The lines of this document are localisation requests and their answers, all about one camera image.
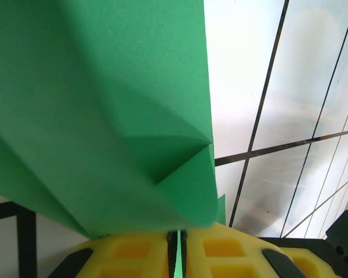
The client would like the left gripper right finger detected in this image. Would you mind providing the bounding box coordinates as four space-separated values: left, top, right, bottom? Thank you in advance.
184 221 338 278

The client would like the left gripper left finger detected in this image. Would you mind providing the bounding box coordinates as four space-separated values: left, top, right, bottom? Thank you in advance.
55 231 171 278

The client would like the green square paper sheet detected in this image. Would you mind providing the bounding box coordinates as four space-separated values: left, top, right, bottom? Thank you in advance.
0 0 227 278

